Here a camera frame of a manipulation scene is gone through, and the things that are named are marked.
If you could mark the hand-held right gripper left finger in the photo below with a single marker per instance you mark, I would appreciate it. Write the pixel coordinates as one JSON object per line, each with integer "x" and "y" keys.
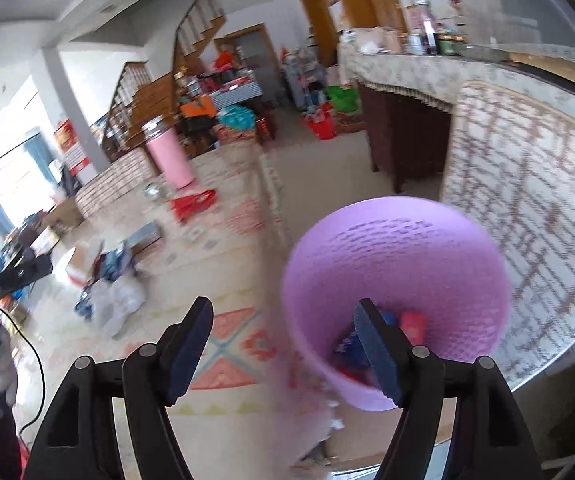
{"x": 187, "y": 360}

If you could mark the blue and white packet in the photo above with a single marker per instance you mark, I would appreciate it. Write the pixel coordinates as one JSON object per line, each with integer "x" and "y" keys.
{"x": 115, "y": 262}

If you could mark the red plastic bag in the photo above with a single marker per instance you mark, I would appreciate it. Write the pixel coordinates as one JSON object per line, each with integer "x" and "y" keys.
{"x": 192, "y": 205}

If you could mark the clear mesh food cover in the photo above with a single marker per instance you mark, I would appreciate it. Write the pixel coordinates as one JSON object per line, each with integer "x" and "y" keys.
{"x": 522, "y": 10}

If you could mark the wooden staircase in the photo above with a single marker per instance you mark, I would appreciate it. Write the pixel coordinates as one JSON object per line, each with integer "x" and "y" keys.
{"x": 152, "y": 85}

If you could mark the pink thermos flask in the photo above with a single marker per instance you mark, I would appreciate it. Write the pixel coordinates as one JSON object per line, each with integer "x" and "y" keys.
{"x": 170, "y": 155}

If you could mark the white cardboard box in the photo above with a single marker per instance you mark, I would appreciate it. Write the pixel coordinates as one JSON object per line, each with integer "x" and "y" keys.
{"x": 80, "y": 262}

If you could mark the red snack packet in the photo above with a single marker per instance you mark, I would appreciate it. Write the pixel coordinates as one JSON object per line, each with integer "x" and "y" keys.
{"x": 414, "y": 325}

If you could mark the green bag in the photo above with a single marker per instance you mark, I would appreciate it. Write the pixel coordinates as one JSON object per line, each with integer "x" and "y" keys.
{"x": 343, "y": 99}

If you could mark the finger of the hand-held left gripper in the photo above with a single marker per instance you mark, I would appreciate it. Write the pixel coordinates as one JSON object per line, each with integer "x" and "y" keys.
{"x": 30, "y": 267}

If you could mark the clear jar with green lid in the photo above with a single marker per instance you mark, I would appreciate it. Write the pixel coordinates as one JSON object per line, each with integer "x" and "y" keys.
{"x": 155, "y": 191}

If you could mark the chair with checked woven cushion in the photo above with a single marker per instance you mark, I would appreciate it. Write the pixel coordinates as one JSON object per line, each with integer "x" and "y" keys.
{"x": 117, "y": 180}

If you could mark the cluttered table with checked cloth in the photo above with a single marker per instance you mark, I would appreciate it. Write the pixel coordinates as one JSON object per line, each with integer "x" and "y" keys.
{"x": 217, "y": 100}

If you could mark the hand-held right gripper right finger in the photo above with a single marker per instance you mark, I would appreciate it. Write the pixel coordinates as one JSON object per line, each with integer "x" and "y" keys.
{"x": 377, "y": 355}

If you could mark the leaf-print lace-edged cloth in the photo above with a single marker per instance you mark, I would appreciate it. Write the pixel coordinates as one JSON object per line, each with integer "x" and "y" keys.
{"x": 417, "y": 72}

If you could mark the patterned chair back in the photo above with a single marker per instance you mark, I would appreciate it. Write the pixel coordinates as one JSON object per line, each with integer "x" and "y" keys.
{"x": 527, "y": 200}

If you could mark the box with blue label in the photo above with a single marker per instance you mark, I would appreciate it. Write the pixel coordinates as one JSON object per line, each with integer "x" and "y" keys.
{"x": 145, "y": 237}

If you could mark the dark wooden sideboard cabinet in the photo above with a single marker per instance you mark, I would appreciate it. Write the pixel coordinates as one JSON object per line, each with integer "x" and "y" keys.
{"x": 407, "y": 135}

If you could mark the purple plastic mesh basket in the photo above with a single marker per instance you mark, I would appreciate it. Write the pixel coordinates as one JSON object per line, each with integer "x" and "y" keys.
{"x": 417, "y": 255}

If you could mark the blue snack packet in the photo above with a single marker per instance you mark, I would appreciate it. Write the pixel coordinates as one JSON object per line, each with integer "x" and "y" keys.
{"x": 350, "y": 352}

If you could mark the dark glass bottle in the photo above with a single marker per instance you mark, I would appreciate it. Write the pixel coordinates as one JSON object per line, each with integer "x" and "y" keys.
{"x": 431, "y": 35}

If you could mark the white plastic bag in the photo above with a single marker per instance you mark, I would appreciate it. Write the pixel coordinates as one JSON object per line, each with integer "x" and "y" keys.
{"x": 115, "y": 302}

